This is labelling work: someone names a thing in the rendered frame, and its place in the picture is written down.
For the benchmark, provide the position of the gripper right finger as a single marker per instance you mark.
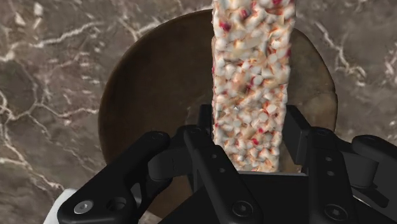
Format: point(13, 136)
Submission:
point(328, 173)

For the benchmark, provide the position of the white red speckled cereal bar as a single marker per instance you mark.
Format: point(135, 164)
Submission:
point(252, 83)

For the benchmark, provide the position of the dark brown round plate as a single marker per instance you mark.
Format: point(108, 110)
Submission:
point(161, 80)

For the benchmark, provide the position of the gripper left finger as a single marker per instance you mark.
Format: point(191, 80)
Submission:
point(204, 161)

